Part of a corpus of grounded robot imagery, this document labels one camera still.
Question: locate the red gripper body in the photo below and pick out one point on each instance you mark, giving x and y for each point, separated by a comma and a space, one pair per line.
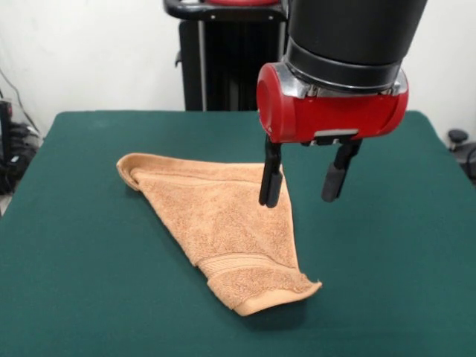
334, 117

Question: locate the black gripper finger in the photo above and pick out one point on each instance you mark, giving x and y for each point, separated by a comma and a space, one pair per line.
270, 186
333, 182

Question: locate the tan terry towel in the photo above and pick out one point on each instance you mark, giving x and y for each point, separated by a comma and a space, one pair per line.
223, 230

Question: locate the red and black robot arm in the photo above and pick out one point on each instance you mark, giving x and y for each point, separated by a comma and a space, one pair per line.
353, 33

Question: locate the dark green table cloth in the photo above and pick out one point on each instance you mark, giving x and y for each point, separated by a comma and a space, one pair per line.
93, 241

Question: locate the black equipment pile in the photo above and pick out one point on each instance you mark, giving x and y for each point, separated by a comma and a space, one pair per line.
15, 148

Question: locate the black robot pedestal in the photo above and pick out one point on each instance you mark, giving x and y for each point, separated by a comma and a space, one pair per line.
230, 63

